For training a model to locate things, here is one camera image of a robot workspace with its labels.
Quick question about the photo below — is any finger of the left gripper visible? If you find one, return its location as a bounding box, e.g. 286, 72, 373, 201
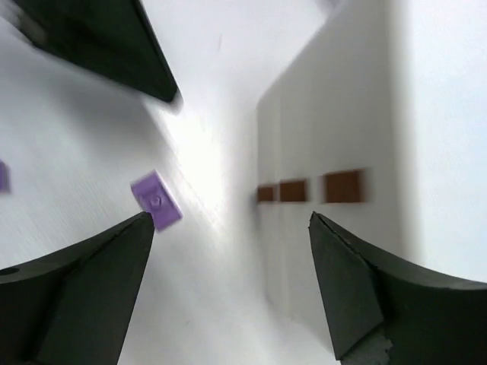
1, 0, 180, 103

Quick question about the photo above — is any purple long lego brick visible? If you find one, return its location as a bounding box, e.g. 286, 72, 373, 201
0, 160, 11, 193

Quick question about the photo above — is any purple sloped lego brick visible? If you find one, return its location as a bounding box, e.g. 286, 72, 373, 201
130, 171, 183, 232

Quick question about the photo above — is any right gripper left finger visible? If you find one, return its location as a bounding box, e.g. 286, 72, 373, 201
1, 212, 154, 365

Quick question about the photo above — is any white three-drawer storage box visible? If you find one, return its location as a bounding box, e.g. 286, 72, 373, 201
257, 1, 409, 338

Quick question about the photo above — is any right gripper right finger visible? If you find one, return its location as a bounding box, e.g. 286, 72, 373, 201
309, 213, 486, 364

